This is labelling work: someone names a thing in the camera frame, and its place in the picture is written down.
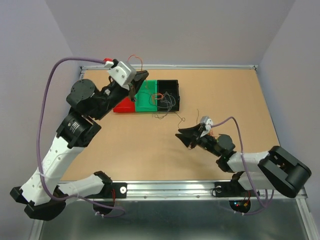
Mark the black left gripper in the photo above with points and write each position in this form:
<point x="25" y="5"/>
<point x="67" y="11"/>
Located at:
<point x="140" y="76"/>

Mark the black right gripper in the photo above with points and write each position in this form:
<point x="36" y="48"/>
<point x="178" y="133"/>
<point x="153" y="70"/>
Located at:
<point x="192" y="131"/>

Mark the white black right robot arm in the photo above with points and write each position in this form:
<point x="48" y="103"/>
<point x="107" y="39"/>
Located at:
<point x="275" y="169"/>

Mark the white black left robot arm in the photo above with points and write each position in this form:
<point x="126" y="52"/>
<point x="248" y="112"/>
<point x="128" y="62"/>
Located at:
<point x="43" y="195"/>

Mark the green plastic bin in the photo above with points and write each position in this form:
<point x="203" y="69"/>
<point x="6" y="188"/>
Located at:
<point x="144" y="102"/>

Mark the red plastic bin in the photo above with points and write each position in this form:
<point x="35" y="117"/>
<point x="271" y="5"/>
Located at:
<point x="125" y="106"/>

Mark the black plastic bin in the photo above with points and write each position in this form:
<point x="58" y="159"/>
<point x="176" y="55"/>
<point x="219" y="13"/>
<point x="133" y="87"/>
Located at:
<point x="171" y="96"/>

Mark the grey white left wrist camera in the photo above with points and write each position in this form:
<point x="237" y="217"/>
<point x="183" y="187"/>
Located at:
<point x="123" y="73"/>

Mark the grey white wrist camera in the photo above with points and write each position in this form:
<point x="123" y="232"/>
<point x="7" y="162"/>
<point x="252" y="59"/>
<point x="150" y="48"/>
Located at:
<point x="123" y="73"/>
<point x="207" y="122"/>

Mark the grey white right wrist camera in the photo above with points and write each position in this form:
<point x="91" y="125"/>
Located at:
<point x="207" y="122"/>

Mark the aluminium table edge frame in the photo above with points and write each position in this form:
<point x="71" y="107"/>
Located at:
<point x="138" y="146"/>

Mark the aluminium front mounting rail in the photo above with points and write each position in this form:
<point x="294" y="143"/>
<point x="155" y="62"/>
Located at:
<point x="175" y="188"/>

